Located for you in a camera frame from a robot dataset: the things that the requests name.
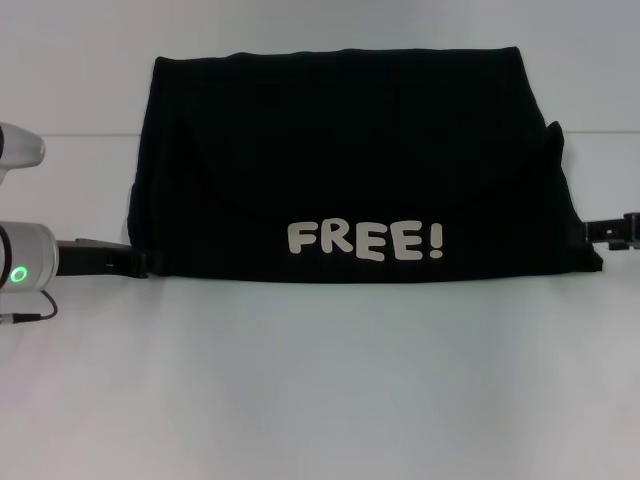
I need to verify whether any black t-shirt with FREE print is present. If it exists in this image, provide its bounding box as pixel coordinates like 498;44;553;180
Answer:
124;46;606;287

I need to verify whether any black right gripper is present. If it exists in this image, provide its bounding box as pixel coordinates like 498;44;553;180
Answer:
582;212;640;251

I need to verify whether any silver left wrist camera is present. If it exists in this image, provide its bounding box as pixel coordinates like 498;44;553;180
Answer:
0;120;47;184

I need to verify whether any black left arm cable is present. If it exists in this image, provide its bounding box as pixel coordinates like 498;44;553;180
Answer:
0;289;59;325

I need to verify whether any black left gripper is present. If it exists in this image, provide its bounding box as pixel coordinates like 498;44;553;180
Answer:
55;238;167;280

